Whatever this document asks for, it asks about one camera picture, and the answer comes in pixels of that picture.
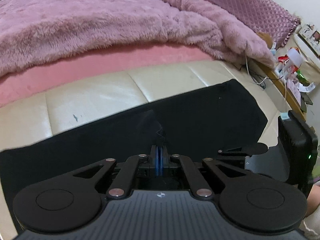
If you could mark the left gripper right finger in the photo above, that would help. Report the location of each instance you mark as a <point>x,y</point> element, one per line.
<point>164,160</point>

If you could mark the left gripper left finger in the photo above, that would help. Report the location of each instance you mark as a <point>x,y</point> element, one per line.
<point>154,161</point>

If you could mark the black pants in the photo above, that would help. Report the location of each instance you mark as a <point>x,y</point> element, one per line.
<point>197,124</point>

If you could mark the person's right hand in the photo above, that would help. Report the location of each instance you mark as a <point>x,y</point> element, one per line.
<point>313,199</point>

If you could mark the wooden bedside table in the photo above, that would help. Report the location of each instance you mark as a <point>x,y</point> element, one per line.
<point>282,84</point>

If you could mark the cream leather mattress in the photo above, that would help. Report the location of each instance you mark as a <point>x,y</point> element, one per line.
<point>43,115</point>

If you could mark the cluttered bedside items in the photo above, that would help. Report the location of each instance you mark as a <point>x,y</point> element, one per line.
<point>297,64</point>

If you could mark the pink bed sheet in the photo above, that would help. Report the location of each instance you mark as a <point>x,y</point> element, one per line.
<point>38,79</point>

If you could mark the purple quilted pillow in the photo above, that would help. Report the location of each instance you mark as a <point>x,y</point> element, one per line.
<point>263,16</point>

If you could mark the fluffy mauve blanket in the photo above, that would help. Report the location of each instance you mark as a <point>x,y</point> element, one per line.
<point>35,32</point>

